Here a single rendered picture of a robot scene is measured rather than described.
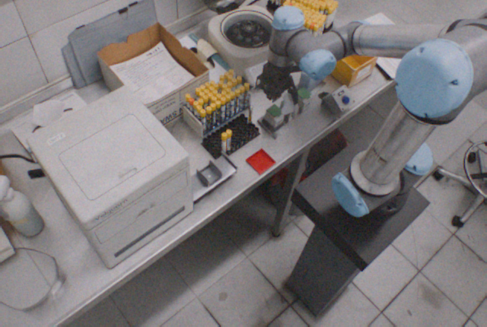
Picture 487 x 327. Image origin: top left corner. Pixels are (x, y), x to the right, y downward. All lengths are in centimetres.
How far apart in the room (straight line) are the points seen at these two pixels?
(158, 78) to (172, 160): 53
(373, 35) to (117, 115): 62
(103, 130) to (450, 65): 75
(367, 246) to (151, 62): 90
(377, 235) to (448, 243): 125
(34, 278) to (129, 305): 89
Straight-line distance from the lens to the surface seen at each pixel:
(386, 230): 128
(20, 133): 146
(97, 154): 104
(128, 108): 111
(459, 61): 74
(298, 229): 225
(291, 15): 109
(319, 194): 126
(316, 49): 105
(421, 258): 239
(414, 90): 76
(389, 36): 101
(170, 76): 150
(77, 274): 126
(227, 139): 130
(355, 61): 171
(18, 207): 121
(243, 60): 150
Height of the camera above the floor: 202
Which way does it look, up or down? 55 degrees down
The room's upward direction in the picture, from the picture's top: 7 degrees clockwise
